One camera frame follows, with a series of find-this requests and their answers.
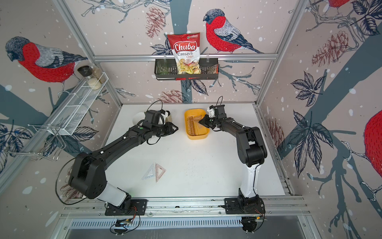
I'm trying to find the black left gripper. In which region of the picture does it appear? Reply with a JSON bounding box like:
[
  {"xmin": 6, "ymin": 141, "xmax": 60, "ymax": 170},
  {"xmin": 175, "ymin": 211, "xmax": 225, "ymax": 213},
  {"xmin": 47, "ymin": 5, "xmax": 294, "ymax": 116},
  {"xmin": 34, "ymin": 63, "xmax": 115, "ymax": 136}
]
[{"xmin": 152, "ymin": 121, "xmax": 180, "ymax": 136}]

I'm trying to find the yellow plastic storage box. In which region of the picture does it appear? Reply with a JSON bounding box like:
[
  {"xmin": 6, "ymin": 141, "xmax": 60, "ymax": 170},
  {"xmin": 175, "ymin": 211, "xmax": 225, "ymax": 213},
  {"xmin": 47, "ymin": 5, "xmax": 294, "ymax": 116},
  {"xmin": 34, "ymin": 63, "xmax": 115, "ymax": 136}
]
[{"xmin": 184, "ymin": 109, "xmax": 210, "ymax": 140}]

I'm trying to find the pink long stencil ruler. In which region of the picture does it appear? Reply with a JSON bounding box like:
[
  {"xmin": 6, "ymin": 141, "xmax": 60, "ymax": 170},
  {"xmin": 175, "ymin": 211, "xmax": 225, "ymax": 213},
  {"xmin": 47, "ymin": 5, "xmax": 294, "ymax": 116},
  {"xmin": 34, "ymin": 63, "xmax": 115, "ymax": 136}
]
[{"xmin": 187, "ymin": 116, "xmax": 195, "ymax": 136}]

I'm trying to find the clear triangle set square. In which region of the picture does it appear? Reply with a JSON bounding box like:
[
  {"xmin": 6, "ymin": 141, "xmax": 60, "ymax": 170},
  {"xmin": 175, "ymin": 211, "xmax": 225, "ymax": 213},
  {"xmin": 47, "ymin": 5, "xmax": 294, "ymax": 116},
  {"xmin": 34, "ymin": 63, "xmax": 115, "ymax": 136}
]
[{"xmin": 141, "ymin": 163, "xmax": 156, "ymax": 180}]

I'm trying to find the pink triangle set square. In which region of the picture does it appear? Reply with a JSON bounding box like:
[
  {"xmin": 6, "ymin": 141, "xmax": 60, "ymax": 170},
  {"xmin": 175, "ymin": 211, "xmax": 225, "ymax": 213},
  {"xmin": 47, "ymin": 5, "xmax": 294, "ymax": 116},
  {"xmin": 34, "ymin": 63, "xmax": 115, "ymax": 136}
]
[
  {"xmin": 155, "ymin": 163, "xmax": 166, "ymax": 183},
  {"xmin": 191, "ymin": 115, "xmax": 204, "ymax": 127}
]

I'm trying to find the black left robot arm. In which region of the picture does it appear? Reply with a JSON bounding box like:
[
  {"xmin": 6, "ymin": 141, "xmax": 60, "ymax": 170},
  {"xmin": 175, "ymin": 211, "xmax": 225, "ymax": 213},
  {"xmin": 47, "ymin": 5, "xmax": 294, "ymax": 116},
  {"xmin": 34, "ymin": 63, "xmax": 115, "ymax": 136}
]
[{"xmin": 68, "ymin": 110, "xmax": 178, "ymax": 210}]

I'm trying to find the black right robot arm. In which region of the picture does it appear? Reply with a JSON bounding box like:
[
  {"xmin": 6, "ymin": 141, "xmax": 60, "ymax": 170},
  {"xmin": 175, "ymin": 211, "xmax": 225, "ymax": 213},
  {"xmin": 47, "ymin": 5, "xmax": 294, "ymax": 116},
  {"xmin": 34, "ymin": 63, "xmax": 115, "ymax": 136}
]
[{"xmin": 199, "ymin": 105, "xmax": 268, "ymax": 214}]

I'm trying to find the white bowl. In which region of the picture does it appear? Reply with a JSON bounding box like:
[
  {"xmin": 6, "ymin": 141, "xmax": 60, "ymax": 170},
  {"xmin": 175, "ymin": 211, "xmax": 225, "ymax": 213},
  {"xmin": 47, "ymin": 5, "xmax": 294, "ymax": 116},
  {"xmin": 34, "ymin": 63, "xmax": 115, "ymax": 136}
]
[{"xmin": 132, "ymin": 112, "xmax": 146, "ymax": 125}]

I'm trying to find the red Chuba chips bag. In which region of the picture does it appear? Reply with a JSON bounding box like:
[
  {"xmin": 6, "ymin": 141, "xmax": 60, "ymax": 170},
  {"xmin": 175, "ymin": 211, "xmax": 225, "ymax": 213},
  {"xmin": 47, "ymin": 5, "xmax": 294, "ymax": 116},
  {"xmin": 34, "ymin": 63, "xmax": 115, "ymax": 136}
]
[{"xmin": 168, "ymin": 33, "xmax": 202, "ymax": 74}]

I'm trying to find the glass jar on shelf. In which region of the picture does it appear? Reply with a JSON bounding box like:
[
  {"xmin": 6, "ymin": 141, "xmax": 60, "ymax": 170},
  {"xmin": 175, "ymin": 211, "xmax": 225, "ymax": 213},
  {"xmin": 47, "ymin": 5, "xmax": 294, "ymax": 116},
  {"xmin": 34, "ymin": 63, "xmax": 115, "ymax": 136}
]
[{"xmin": 90, "ymin": 64, "xmax": 105, "ymax": 84}]

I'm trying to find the black lid jar on shelf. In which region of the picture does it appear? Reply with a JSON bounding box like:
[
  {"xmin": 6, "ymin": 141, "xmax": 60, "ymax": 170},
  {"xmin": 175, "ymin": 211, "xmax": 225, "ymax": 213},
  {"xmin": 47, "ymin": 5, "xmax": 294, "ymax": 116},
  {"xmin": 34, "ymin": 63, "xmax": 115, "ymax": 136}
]
[{"xmin": 77, "ymin": 66, "xmax": 93, "ymax": 79}]

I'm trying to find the black wire wall basket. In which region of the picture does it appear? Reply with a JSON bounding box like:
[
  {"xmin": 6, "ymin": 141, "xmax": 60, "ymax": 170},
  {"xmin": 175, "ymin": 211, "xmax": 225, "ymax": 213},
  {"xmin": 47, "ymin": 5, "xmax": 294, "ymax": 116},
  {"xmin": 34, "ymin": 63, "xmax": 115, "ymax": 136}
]
[{"xmin": 154, "ymin": 58, "xmax": 219, "ymax": 81}]

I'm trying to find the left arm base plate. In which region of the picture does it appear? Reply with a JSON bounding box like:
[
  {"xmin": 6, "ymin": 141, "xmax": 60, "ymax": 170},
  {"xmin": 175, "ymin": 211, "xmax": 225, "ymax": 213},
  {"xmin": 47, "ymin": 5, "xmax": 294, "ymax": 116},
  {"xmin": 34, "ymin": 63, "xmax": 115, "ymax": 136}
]
[{"xmin": 105, "ymin": 199, "xmax": 148, "ymax": 216}]

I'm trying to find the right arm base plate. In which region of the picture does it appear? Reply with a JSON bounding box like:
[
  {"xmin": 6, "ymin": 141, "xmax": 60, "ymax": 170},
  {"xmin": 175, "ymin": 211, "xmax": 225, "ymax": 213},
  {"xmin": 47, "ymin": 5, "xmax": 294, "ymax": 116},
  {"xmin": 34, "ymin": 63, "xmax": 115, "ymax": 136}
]
[{"xmin": 221, "ymin": 196, "xmax": 266, "ymax": 215}]

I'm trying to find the white wire wall shelf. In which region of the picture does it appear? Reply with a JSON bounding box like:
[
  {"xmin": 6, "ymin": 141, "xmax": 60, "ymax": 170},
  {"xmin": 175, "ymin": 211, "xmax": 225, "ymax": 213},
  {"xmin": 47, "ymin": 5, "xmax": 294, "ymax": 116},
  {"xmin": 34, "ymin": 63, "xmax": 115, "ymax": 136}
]
[{"xmin": 47, "ymin": 72, "xmax": 109, "ymax": 135}]

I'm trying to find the chrome wire rack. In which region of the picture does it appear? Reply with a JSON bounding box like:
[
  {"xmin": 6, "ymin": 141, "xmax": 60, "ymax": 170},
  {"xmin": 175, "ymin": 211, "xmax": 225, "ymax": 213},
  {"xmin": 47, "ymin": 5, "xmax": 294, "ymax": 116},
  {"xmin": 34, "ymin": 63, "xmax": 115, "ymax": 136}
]
[{"xmin": 2, "ymin": 124, "xmax": 67, "ymax": 161}]

